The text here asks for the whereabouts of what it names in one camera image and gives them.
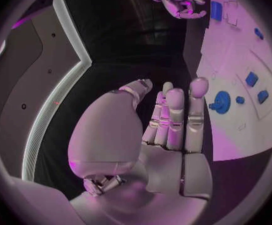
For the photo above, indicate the blue gear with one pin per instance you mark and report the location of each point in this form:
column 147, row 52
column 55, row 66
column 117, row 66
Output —
column 221, row 102

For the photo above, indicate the white task board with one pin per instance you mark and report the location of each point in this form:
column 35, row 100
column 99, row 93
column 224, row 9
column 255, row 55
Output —
column 234, row 60

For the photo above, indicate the small blue peg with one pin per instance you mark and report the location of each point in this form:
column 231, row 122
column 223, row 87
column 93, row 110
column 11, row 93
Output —
column 240, row 99

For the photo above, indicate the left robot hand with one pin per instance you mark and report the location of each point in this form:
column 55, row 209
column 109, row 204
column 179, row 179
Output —
column 173, row 168

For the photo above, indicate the large blue block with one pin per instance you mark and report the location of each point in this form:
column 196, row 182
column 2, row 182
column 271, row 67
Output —
column 216, row 10

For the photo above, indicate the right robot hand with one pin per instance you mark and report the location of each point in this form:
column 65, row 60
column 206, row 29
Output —
column 174, row 5

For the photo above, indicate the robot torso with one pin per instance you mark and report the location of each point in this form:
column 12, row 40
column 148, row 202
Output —
column 44, row 90

